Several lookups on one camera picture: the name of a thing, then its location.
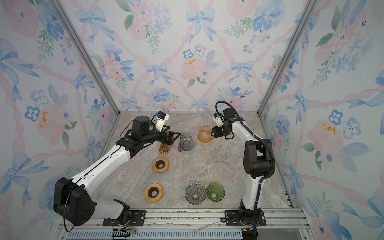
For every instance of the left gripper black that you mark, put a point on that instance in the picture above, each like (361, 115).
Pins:
(169, 141)

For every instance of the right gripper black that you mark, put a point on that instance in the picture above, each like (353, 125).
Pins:
(215, 131)

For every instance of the orange glass carafe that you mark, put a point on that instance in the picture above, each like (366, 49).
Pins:
(204, 135)

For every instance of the coffee filter pack orange clip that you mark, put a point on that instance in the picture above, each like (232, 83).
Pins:
(164, 149)

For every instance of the green glass dripper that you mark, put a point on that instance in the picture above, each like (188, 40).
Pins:
(215, 192)

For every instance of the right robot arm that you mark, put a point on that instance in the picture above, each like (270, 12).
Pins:
(258, 162)

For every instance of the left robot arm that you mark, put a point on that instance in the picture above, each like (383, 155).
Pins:
(72, 197)

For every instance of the grey glass dripper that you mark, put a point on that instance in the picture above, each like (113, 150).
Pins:
(195, 193)

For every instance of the grey glass carafe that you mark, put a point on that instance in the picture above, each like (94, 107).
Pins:
(186, 142)

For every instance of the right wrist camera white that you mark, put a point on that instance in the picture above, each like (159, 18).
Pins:
(219, 119)

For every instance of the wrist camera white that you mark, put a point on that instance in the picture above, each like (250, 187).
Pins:
(162, 117)
(219, 119)

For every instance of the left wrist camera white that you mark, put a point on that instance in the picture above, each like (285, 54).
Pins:
(162, 117)

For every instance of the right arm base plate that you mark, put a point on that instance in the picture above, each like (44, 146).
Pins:
(247, 219)

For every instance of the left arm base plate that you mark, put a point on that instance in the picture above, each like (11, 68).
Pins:
(132, 218)

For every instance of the aluminium front rail frame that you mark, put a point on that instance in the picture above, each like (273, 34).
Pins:
(195, 224)

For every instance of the right corner aluminium post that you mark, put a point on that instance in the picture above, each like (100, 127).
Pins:
(304, 20)

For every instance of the corner aluminium post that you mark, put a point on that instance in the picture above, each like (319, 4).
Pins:
(59, 10)
(304, 20)

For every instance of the left corner aluminium post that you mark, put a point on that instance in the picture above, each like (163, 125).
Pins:
(59, 10)

